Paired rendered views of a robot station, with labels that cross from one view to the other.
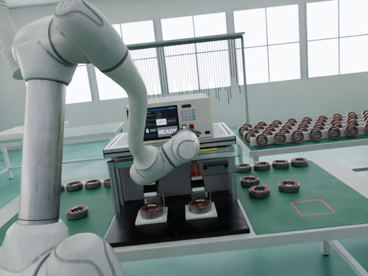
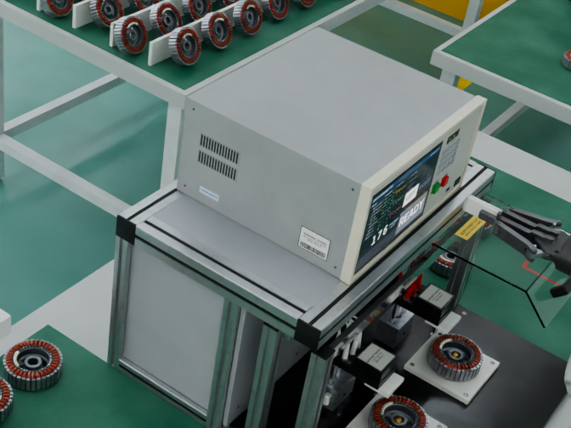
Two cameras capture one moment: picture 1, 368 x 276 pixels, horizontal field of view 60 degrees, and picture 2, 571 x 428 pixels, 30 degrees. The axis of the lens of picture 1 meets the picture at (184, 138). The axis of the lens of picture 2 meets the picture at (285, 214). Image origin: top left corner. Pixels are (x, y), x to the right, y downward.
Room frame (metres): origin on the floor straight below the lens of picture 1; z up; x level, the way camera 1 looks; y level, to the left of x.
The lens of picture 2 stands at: (1.05, 1.61, 2.26)
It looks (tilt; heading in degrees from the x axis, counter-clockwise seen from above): 35 degrees down; 298
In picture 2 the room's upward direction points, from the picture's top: 10 degrees clockwise
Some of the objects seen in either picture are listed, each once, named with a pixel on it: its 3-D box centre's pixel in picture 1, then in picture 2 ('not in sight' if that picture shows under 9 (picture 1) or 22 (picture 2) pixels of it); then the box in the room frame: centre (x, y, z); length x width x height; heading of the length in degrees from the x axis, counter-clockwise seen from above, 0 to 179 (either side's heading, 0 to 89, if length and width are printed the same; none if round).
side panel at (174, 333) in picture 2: not in sight; (172, 332); (1.89, 0.40, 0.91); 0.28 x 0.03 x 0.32; 0
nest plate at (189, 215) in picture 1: (200, 210); (452, 365); (1.49, -0.04, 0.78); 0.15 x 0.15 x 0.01; 0
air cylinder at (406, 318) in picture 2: (198, 195); (394, 324); (1.63, -0.04, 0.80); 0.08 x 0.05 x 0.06; 90
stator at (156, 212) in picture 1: (151, 211); (398, 421); (1.49, 0.20, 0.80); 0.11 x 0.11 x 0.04
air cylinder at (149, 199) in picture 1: (154, 200); (334, 385); (1.63, 0.20, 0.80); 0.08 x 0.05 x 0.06; 90
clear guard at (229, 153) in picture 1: (212, 158); (498, 250); (1.49, -0.13, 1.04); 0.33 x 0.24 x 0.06; 0
